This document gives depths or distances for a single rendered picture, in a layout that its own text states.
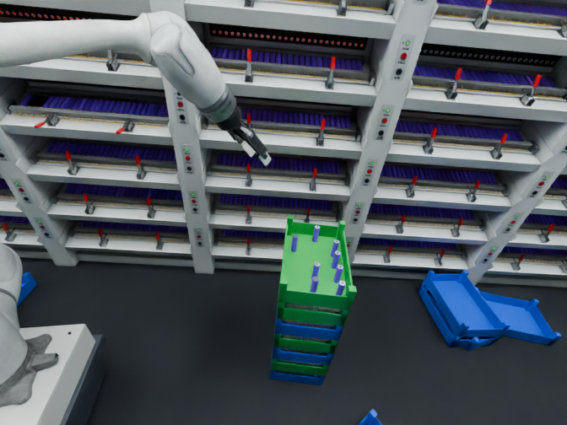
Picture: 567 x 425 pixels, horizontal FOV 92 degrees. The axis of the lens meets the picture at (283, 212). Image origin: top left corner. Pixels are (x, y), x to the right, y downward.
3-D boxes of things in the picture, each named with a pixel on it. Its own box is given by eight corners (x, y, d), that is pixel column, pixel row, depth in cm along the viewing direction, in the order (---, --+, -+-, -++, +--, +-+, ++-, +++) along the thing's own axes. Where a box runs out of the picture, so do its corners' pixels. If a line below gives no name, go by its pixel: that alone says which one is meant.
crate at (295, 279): (350, 310, 75) (357, 292, 71) (277, 302, 76) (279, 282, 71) (340, 238, 100) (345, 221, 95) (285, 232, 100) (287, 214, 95)
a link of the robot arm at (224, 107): (208, 114, 63) (223, 130, 68) (233, 84, 64) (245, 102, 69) (187, 102, 67) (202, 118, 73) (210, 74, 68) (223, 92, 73)
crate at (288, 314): (344, 326, 80) (350, 310, 75) (275, 318, 81) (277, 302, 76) (336, 254, 104) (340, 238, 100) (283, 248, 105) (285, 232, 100)
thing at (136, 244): (193, 257, 138) (187, 245, 126) (69, 250, 135) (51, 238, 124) (201, 222, 149) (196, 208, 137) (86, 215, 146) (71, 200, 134)
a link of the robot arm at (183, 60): (235, 91, 62) (216, 63, 69) (191, 26, 49) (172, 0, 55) (198, 119, 63) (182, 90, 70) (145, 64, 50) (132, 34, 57)
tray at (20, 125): (175, 146, 103) (168, 126, 95) (8, 133, 100) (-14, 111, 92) (186, 110, 114) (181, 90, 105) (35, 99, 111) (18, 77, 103)
